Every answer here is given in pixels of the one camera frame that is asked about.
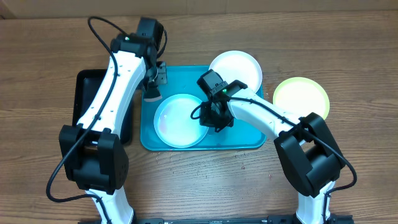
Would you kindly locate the yellow-green plate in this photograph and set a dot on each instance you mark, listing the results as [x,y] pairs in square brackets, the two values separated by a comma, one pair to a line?
[302,96]

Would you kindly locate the green and pink sponge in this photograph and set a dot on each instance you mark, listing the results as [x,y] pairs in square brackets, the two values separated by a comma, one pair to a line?
[152,94]

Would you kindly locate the white plate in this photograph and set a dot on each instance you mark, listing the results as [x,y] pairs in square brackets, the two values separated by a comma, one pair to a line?
[238,65]

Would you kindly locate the teal plastic tray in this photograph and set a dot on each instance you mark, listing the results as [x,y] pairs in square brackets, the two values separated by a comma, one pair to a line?
[183,80]

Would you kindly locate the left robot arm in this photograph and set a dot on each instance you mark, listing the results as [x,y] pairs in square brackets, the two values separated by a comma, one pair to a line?
[93,154]

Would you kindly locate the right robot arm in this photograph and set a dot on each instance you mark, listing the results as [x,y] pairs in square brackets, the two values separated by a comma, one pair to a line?
[309,155]

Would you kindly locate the light blue plate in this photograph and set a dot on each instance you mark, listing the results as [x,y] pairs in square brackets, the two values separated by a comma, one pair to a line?
[173,123]

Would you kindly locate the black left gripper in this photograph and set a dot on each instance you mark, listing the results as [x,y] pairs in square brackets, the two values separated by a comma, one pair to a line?
[162,78]

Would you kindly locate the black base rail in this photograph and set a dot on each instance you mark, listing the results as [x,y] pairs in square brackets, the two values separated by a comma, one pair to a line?
[217,220]

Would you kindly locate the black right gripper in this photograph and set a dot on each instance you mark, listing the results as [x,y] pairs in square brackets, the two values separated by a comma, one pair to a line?
[209,121]

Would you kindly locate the black plastic tray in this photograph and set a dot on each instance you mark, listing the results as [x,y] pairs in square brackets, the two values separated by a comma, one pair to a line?
[87,85]

